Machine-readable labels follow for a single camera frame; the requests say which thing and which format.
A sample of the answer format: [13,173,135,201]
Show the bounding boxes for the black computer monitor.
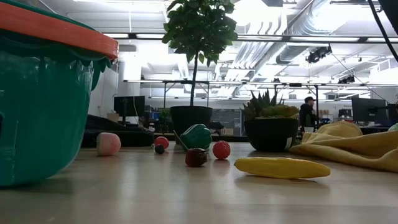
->
[387,103,398,129]
[351,97,388,123]
[113,95,146,124]

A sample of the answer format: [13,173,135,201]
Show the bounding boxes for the black overhead rail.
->
[102,32,398,44]

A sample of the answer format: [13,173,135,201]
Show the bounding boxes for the pink toy peach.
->
[96,132,122,156]

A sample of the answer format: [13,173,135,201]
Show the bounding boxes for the yellow banana toy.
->
[233,156,331,180]

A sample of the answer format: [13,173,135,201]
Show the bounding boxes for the dark red toy cherry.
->
[185,147,208,168]

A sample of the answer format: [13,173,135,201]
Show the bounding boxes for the green basket with orange rim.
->
[0,0,119,187]

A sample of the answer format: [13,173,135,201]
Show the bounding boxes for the black ceiling spotlight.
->
[338,74,356,85]
[305,45,333,64]

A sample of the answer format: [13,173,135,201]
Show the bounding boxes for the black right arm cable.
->
[368,0,398,63]

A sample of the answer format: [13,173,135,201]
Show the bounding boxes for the person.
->
[298,96,318,134]

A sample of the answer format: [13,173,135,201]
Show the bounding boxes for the succulents in black bowl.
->
[241,89,300,152]

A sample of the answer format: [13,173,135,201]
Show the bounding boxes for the dark green toy pepper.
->
[173,123,213,152]

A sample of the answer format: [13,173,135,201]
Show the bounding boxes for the leafy plant in black pot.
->
[161,0,239,146]

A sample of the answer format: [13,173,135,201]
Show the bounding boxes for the yellow cloth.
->
[289,120,398,174]

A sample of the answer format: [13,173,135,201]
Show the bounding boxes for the black metal table frame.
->
[154,133,249,142]

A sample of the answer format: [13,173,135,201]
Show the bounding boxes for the red toy raspberry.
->
[212,140,231,161]

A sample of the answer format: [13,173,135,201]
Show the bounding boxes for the small red toy tomato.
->
[154,136,170,150]

